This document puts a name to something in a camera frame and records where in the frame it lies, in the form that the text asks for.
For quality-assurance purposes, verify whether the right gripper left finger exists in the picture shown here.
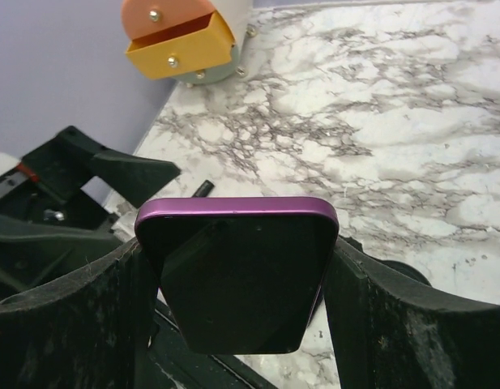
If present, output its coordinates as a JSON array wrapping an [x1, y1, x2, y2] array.
[[0, 239, 156, 388]]

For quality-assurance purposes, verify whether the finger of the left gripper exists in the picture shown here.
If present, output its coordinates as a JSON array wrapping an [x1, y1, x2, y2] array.
[[89, 150, 181, 208], [0, 215, 122, 301]]

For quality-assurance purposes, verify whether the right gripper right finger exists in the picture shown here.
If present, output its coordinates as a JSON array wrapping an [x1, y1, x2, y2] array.
[[323, 238, 500, 388]]

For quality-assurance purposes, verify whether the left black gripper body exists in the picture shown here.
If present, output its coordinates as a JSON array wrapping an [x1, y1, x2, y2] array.
[[0, 126, 112, 243]]

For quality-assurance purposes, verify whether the black phone stand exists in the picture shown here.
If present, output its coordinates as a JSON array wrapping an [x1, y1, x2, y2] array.
[[346, 238, 433, 291]]

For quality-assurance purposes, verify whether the green highlighter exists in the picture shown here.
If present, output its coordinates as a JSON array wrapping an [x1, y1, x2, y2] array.
[[192, 180, 215, 198]]

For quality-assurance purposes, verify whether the orange drawer box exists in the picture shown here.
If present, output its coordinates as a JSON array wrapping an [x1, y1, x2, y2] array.
[[121, 0, 257, 86]]

